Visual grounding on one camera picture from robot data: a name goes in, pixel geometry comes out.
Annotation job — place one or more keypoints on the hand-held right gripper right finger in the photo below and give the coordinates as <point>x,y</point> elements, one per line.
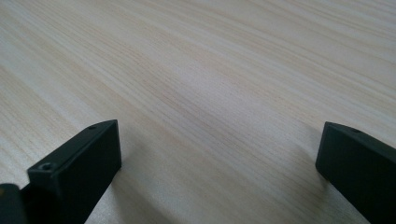
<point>361,165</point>

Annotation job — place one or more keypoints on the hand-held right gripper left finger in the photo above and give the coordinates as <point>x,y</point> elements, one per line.
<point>77,168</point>

